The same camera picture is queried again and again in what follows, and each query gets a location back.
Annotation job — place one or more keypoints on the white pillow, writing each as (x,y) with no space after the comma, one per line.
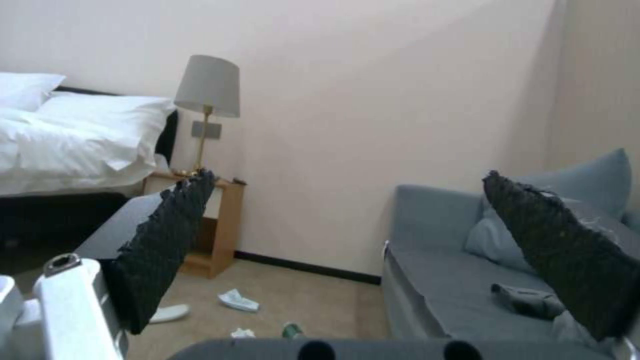
(107,108)
(25,90)

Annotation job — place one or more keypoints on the wooden bedside table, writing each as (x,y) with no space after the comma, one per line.
(220,225)

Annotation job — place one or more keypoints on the crumpled white blue paper trash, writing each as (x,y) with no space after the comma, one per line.
(237,300)

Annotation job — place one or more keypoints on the green drink can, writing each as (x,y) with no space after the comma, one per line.
(291,330)

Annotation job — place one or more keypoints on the grey wall switch panel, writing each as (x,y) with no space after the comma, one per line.
(206,129)

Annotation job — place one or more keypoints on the white bed with duvet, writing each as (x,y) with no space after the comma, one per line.
(75,150)

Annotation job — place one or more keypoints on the grey-blue sofa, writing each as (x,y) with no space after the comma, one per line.
(450,270)

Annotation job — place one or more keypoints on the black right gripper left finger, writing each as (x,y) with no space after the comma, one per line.
(155,247)

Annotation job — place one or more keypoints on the grey-blue triangular cushion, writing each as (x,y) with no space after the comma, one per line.
(590,176)

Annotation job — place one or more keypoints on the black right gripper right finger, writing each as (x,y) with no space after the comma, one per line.
(565,247)

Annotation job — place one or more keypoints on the white slipper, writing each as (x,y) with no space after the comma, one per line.
(170,314)

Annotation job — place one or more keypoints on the crumpled dark grey cloth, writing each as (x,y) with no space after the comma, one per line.
(525,298)

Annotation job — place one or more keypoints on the light blue small cushion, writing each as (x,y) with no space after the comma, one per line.
(492,240)

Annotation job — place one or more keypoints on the grey shade brass table lamp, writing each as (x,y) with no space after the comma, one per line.
(207,86)

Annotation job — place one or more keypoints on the small crumpled white tissue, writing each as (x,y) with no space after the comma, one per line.
(242,332)

